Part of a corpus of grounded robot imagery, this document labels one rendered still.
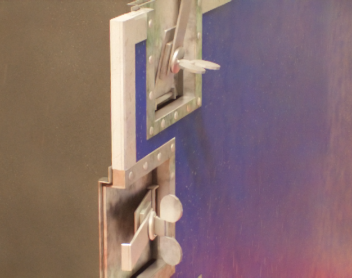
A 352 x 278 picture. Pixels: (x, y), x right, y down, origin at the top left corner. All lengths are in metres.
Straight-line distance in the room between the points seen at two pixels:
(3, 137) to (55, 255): 0.23
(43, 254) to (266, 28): 1.02
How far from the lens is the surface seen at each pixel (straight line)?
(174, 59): 1.08
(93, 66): 2.11
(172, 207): 1.05
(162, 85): 1.10
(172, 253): 1.07
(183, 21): 1.08
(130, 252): 1.00
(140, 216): 1.06
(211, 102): 1.19
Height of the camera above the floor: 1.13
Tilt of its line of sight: 16 degrees down
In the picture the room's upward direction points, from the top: straight up
